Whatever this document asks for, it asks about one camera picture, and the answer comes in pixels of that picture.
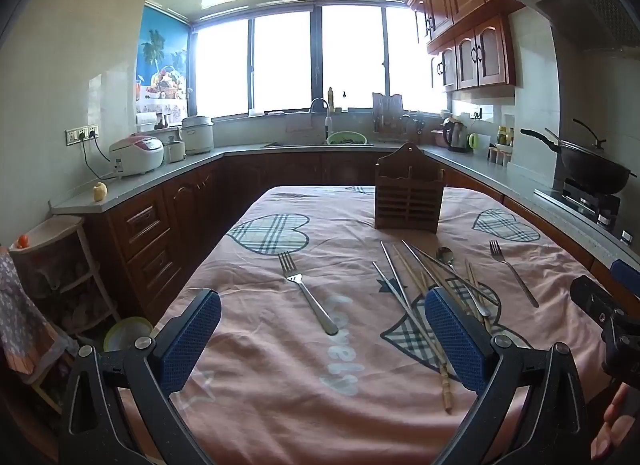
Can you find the chrome kitchen faucet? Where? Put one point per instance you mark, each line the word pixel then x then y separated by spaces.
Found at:
pixel 322 112

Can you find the beige corner shelf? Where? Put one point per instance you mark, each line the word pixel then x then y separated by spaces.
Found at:
pixel 60 265

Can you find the green plastic tub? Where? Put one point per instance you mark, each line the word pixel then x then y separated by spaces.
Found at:
pixel 127 335

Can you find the floral patterned cloth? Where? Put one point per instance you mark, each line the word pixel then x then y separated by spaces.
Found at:
pixel 22 315

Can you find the white pink rice cooker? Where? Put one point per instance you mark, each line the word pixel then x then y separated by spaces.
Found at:
pixel 136 155

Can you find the tropical fruit wall poster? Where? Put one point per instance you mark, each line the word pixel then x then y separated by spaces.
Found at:
pixel 162 70

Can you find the green colander with vegetables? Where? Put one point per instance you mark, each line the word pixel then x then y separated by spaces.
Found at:
pixel 346 137

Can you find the large kitchen window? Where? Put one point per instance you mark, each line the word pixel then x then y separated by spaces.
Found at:
pixel 300 60

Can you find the dark soap dispenser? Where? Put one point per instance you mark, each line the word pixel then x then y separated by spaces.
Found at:
pixel 344 101

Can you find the small white electric pot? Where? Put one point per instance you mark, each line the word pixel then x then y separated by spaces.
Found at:
pixel 173 149

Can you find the wooden utensil holder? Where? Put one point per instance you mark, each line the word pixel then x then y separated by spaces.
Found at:
pixel 407 195

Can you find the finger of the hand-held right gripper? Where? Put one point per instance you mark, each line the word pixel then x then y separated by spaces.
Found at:
pixel 592 301
pixel 627 272

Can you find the wall socket with plugs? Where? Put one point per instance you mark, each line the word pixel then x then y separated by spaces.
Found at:
pixel 82 134

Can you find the wooden upper cabinets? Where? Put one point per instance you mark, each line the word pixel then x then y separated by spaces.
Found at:
pixel 465 20

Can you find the green lidded cup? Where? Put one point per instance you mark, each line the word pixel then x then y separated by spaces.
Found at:
pixel 475 141

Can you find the metal fork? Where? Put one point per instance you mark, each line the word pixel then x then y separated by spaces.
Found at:
pixel 515 275
pixel 307 290

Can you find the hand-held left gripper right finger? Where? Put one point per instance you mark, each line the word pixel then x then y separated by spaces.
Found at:
pixel 452 340

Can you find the grey kitchen countertop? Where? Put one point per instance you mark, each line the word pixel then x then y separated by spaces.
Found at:
pixel 165 172

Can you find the yellow bottle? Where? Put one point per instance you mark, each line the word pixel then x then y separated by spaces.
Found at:
pixel 330 96

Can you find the group of sauce bottles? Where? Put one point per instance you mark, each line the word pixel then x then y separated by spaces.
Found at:
pixel 505 135

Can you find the metal spoon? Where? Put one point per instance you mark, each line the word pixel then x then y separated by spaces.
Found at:
pixel 446 257

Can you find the pink container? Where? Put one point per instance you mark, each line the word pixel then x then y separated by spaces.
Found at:
pixel 437 137

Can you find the wooden lower cabinets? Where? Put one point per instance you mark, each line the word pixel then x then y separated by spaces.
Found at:
pixel 190 215

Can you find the black gas stove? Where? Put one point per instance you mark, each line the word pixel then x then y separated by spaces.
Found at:
pixel 585 202

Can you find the wooden cutting board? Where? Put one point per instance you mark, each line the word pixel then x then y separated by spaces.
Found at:
pixel 387 102

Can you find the person's right hand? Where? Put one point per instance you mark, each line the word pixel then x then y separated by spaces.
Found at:
pixel 617 425

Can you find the large white cooker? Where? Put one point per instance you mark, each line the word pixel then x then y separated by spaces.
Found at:
pixel 196 135

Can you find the steel range hood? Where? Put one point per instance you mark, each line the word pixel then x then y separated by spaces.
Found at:
pixel 575 0

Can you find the pink heart print tablecloth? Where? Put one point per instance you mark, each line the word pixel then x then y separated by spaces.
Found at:
pixel 280 385

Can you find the small wall socket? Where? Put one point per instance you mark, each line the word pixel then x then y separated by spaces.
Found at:
pixel 477 112

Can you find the metal dish rack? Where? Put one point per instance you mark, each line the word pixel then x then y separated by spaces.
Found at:
pixel 400 127

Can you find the paper towel roll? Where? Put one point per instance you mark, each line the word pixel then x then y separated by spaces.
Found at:
pixel 146 121

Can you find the steel electric kettle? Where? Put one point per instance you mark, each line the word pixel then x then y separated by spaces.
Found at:
pixel 456 135

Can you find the metal chopstick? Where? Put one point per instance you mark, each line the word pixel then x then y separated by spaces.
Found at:
pixel 435 265
pixel 395 272
pixel 395 295

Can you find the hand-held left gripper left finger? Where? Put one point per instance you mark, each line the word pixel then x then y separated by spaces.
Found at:
pixel 192 340

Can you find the small orange fruit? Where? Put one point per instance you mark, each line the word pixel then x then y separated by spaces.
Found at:
pixel 21 241

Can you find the yellow fruit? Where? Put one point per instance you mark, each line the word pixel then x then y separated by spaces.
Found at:
pixel 100 191

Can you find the wooden cabinets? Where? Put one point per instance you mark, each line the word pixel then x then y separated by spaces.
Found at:
pixel 465 20
pixel 190 215

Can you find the black wok with lid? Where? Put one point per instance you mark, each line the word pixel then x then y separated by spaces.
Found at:
pixel 592 167

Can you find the row of spice jars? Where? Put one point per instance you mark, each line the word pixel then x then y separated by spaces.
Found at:
pixel 500 156

